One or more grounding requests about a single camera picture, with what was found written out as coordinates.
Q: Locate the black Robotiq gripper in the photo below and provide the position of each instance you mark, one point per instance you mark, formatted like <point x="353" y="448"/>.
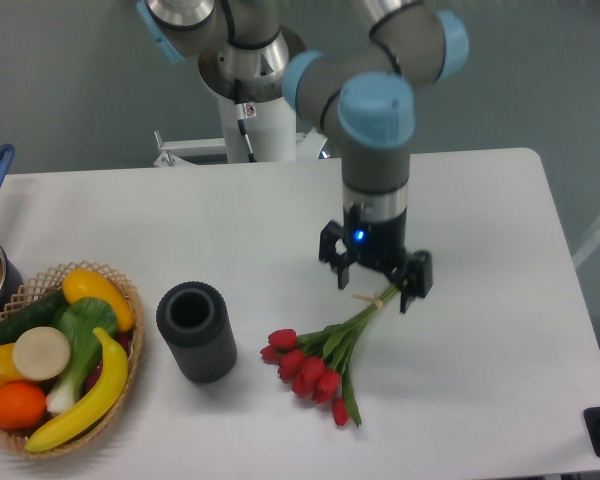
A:
<point x="378" y="246"/>

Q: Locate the red tulip bouquet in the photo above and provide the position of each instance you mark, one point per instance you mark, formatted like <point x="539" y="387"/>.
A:
<point x="317" y="365"/>

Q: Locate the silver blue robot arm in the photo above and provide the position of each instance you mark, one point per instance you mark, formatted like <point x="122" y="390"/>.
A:
<point x="265" y="80"/>

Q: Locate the dark grey ribbed vase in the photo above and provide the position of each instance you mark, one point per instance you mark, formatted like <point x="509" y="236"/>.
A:
<point x="193" y="319"/>

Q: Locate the red fruit in basket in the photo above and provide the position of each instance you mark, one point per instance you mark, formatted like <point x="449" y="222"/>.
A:
<point x="124" y="340"/>

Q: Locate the yellow banana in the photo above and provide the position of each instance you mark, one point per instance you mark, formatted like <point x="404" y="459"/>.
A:
<point x="93" y="406"/>

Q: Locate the yellow squash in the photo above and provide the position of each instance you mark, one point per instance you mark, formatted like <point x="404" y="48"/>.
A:
<point x="82" y="283"/>

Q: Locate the green bok choy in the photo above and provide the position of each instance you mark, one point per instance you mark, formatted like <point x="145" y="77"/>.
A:
<point x="77" y="322"/>

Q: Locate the green cucumber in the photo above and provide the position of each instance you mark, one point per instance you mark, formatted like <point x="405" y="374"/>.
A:
<point x="39" y="313"/>

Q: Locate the beige round disc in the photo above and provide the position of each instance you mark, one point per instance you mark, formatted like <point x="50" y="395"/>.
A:
<point x="41" y="353"/>

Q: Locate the orange fruit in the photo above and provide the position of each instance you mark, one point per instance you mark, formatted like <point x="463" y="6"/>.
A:
<point x="22" y="405"/>

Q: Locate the woven wicker basket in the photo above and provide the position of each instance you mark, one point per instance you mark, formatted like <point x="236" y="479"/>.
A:
<point x="44" y="284"/>

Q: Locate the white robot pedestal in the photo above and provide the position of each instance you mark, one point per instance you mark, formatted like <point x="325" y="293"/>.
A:
<point x="251" y="132"/>

